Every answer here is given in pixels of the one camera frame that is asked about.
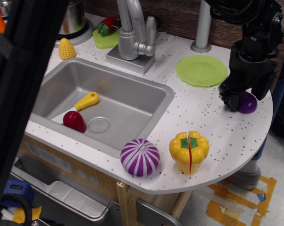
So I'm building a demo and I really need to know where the silver oven door handle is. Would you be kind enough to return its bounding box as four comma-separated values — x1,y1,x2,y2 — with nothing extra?
11,157,114,226

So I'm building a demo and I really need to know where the silver toy sink basin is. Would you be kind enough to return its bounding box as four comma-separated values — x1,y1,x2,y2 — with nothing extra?
30,57,174,157

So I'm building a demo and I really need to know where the blue clamp with black cable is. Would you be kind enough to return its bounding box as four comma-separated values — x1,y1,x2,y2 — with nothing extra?
0,178,34,226

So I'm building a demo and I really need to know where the grey shoe with white sock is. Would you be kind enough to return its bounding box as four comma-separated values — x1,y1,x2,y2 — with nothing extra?
228,160,261,190

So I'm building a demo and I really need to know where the yellow toy corn cob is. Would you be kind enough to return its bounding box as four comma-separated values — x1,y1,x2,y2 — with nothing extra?
58,38,76,60

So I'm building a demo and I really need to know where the yellow handled toy knife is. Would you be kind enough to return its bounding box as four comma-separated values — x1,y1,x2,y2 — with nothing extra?
51,92,99,124

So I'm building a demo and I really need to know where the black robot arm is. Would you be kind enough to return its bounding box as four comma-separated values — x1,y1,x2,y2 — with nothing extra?
207,0,284,112

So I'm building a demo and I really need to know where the purple toy eggplant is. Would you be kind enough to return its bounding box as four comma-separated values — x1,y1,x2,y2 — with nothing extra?
218,86,258,114

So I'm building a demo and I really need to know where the black camera tripod leg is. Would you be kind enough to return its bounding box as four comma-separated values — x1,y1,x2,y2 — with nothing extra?
0,0,68,200

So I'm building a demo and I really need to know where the light green plastic plate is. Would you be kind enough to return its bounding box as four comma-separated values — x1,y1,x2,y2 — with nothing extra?
176,55,228,87

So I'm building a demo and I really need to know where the red green toy pepper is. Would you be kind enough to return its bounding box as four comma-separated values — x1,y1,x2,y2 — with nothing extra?
97,16,119,36

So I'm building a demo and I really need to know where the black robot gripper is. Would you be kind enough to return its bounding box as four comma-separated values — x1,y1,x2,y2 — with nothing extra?
220,40,278,112

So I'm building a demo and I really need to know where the dark red toy pear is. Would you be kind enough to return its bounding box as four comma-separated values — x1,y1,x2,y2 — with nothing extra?
63,111,87,133

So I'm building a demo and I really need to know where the grey vertical pole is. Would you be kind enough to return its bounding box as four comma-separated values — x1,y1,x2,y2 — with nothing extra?
191,0,211,53

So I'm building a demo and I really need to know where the purple striped toy onion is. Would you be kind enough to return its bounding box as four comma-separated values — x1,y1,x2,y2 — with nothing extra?
120,138,160,178

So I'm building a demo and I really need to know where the silver toy faucet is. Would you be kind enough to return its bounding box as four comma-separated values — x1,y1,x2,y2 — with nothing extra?
106,0,157,74

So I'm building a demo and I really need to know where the small steel pot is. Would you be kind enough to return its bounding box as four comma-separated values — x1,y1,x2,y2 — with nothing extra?
0,0,12,17

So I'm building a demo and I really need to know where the yellow toy bell pepper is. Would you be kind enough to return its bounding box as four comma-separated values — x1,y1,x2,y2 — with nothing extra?
169,131,210,175

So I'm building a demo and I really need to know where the large steel pot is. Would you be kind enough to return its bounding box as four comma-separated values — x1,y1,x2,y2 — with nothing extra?
58,0,86,36

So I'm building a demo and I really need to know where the orange floor tape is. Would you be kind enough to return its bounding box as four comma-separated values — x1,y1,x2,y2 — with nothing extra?
204,176,277,226

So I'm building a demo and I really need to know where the rear right stove burner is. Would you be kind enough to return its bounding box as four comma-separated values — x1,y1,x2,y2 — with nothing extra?
54,18,94,48

